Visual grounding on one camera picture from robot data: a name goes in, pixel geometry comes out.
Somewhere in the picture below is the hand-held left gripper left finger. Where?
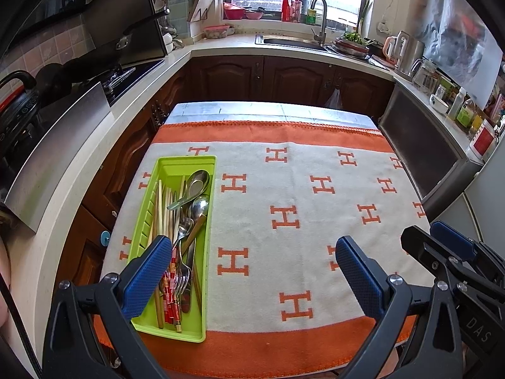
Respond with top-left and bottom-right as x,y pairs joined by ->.
41,235 -> 173,379

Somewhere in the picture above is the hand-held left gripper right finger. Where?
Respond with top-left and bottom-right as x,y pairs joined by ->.
335,236 -> 464,379

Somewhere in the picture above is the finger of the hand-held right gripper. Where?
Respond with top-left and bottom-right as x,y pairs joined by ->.
400,225 -> 481,292
430,220 -> 505,282

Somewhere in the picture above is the metal fork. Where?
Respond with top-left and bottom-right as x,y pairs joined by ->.
174,241 -> 194,312

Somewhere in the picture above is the large metal spoon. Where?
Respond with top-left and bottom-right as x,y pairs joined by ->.
179,195 -> 211,257

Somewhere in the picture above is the green plastic utensil tray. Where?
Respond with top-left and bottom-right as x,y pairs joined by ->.
130,155 -> 217,343

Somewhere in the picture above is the grey refrigerator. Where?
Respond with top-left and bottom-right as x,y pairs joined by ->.
430,142 -> 505,245

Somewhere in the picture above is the orange printed blanket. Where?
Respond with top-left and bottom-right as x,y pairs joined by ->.
92,120 -> 432,377

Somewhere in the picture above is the grey storage cabinet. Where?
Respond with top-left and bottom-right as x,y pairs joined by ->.
379,83 -> 484,222

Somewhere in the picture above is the red label jar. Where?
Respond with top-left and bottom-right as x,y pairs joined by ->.
467,120 -> 496,162

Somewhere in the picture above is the green label bottle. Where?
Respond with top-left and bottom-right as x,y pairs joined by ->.
457,100 -> 476,127

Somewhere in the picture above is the clear plastic bottle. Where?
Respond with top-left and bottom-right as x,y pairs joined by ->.
448,87 -> 466,121

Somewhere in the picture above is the white bowl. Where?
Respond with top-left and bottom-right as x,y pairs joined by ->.
429,94 -> 450,113

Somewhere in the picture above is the stainless steel board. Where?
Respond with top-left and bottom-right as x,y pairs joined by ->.
4,81 -> 111,234

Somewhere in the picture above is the glass pitcher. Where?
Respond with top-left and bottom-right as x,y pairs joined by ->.
412,59 -> 437,93

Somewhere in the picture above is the white plastic bag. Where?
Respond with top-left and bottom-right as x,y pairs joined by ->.
324,87 -> 342,109

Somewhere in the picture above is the steel kettle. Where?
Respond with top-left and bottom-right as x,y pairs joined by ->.
402,39 -> 425,74

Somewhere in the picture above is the pink white electric kettle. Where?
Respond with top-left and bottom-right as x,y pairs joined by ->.
384,31 -> 411,69

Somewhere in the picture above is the pale blue table cover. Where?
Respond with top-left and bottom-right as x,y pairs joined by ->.
163,102 -> 379,131

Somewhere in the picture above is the gas stove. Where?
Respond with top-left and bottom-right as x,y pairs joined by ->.
100,59 -> 166,105

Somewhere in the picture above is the black pressure cooker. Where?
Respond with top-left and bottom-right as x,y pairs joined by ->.
0,70 -> 44,159

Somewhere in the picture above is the colander of green vegetables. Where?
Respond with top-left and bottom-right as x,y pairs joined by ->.
335,32 -> 370,58

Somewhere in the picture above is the black wok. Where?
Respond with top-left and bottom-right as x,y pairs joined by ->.
37,57 -> 123,99

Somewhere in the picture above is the dark glass panel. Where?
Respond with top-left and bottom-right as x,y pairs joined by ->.
81,0 -> 168,69

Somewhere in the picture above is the steel kitchen sink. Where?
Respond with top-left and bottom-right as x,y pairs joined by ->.
254,33 -> 332,51

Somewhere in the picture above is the steel kitchen faucet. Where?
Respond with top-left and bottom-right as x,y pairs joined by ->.
310,0 -> 329,44

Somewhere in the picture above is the pink food container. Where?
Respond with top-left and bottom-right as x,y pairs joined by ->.
204,25 -> 230,40

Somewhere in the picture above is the hanging utensil rack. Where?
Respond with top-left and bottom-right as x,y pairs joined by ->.
150,0 -> 174,34

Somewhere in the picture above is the pale cutting board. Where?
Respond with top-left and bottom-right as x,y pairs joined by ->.
186,0 -> 217,23

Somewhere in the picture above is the pink basin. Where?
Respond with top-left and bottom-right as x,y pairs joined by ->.
223,2 -> 247,20

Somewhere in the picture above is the black range hood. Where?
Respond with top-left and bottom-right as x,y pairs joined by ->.
0,0 -> 151,48

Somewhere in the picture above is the black cable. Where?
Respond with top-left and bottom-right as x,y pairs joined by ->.
0,270 -> 42,379

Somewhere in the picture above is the silver foil wall sheet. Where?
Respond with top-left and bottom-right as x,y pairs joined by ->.
414,0 -> 503,107

